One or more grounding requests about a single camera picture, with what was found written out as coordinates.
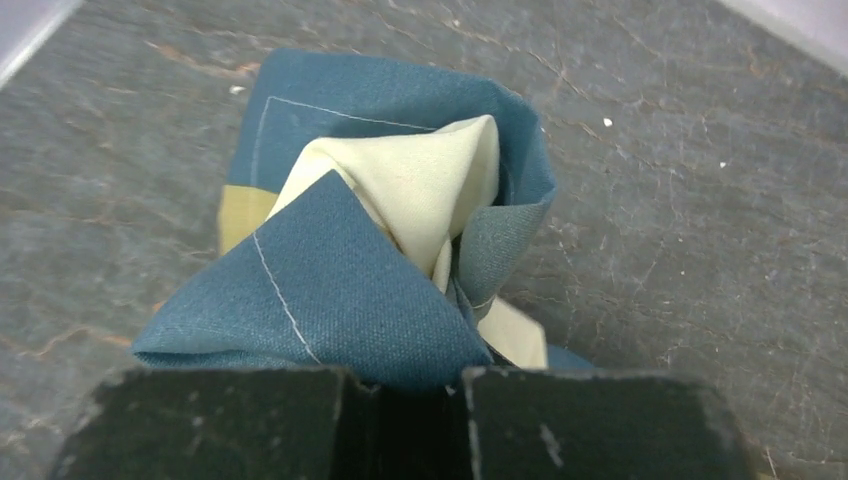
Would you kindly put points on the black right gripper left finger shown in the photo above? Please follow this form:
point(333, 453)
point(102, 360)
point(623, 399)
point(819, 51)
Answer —
point(303, 423)

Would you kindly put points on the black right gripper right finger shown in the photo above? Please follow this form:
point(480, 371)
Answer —
point(599, 424)

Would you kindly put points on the blue beige checkered pillowcase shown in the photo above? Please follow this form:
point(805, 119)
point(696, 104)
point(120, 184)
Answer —
point(373, 210)

